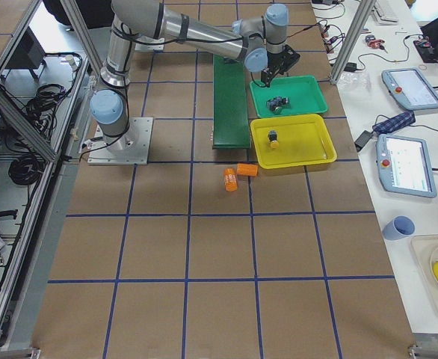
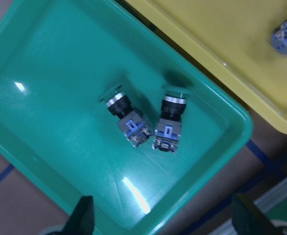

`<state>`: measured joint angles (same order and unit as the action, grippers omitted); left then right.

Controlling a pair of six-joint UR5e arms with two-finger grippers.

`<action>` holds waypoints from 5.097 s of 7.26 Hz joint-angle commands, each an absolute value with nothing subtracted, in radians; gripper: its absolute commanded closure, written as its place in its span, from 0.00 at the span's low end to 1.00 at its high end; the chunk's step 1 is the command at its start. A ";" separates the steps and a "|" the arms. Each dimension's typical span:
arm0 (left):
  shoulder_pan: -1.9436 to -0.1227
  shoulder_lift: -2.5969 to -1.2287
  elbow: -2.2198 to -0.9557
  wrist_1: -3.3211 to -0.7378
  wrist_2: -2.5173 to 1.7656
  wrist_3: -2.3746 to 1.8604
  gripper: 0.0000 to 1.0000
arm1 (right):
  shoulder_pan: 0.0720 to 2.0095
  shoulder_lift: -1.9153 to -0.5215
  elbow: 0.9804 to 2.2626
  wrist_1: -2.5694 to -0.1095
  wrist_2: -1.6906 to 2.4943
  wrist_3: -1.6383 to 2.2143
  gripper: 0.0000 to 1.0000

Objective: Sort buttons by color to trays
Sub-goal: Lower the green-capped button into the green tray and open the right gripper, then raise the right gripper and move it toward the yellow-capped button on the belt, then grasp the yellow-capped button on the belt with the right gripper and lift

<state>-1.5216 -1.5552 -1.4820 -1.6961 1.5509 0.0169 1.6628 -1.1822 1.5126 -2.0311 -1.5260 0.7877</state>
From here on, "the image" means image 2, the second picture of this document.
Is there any yellow plastic tray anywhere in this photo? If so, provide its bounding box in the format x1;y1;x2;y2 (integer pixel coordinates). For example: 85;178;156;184
129;0;287;134

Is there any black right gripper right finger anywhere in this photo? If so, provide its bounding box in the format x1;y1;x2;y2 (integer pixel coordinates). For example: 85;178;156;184
231;193;278;235

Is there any green push button switch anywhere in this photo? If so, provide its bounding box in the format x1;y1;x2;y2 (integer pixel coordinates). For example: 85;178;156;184
98;84;153;148
152;85;191;153

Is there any green conveyor belt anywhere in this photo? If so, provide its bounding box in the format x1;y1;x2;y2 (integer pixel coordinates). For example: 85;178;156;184
211;177;287;235

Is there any green plastic tray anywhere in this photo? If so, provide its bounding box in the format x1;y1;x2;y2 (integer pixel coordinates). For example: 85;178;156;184
0;0;252;235

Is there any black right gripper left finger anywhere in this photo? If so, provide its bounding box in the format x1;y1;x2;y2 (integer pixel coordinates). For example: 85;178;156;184
62;196;95;235

